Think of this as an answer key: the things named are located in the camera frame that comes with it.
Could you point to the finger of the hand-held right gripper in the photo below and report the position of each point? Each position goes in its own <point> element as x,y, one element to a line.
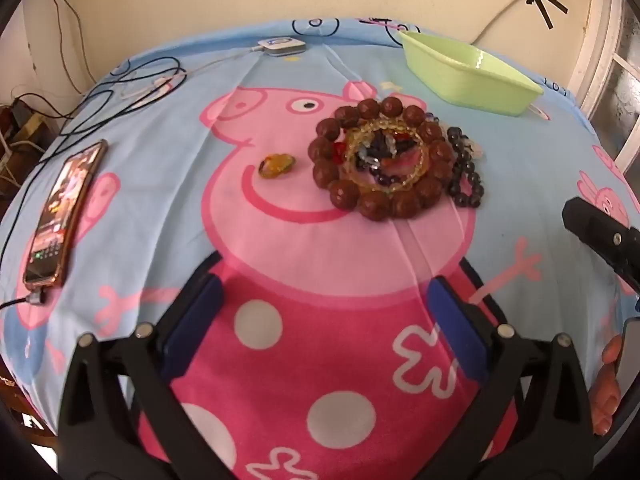
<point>600,230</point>

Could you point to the white window frame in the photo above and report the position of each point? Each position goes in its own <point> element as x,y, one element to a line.
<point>600,60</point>

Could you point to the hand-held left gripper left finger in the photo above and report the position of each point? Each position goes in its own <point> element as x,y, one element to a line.
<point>200,305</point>

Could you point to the white square charger device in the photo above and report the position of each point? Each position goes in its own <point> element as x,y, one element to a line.
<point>282,46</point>

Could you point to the light green plastic basin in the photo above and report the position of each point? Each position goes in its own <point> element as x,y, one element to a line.
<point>450,75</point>

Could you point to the cartoon pig printed blanket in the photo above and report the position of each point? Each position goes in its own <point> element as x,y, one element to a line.
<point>150,160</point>

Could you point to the person's right hand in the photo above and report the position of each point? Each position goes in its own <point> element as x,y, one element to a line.
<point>602,395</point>

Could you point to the brown wooden stand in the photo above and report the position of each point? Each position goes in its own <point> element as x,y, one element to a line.
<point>25,125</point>

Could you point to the amber pendant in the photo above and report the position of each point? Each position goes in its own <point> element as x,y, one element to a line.
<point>277,165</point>

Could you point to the smartphone in brown case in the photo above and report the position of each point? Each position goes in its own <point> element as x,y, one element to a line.
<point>60,210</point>

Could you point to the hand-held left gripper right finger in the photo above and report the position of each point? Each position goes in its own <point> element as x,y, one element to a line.
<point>455,320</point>

